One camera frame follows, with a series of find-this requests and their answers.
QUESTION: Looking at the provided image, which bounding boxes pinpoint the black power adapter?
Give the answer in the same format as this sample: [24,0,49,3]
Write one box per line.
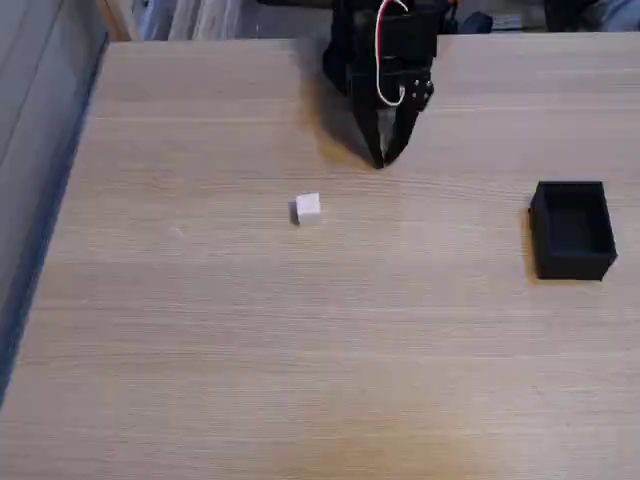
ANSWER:
[458,11,494,35]

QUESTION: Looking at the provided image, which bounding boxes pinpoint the white red gripper cable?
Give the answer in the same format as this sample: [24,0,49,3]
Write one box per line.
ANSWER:
[374,0,409,108]

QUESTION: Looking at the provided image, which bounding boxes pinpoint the black open box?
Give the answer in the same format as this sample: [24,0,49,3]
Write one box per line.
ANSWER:
[528,180,619,282]

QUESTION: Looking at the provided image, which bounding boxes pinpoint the white cube block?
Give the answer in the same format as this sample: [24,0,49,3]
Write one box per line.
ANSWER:
[289,191,323,227]

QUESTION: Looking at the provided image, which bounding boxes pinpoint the wooden frame post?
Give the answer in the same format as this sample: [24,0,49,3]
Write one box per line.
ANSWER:
[96,0,142,42]

